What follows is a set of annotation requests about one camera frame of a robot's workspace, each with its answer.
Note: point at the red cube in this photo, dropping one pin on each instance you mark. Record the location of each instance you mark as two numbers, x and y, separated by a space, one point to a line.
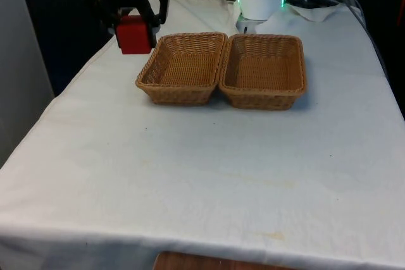
134 37

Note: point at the wicker basket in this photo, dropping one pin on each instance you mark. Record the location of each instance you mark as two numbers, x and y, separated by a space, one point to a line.
186 67
264 67

